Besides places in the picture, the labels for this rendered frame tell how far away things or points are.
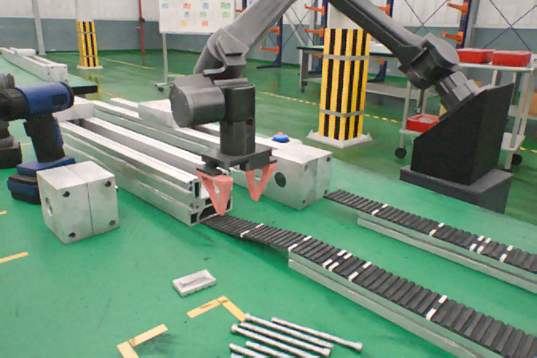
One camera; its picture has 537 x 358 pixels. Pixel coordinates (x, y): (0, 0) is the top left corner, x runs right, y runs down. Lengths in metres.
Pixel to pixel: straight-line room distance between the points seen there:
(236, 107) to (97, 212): 0.29
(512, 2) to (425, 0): 1.65
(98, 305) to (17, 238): 0.25
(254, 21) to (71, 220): 0.45
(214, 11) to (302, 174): 5.82
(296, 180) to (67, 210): 0.39
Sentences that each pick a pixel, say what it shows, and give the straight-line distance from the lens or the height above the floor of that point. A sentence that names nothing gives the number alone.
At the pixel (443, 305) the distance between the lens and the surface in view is 0.54.
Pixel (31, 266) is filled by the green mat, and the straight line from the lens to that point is 0.69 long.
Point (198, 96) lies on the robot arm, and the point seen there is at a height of 1.02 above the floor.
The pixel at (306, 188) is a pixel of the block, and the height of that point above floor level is 0.82.
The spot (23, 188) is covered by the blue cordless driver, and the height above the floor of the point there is 0.81.
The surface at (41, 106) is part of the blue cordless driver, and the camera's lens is 0.87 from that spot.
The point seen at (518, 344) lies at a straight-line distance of 0.52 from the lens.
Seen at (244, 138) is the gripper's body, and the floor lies 0.95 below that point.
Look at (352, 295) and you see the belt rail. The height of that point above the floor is 0.79.
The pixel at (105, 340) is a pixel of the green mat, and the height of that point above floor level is 0.78.
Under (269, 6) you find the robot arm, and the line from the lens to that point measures 0.80.
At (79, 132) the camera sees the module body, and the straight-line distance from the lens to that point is 1.06.
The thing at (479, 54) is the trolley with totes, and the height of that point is 0.93.
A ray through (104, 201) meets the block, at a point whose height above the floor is 0.83.
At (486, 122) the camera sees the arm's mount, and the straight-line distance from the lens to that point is 1.02.
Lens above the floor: 1.12
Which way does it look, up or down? 18 degrees down
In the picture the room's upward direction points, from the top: 1 degrees clockwise
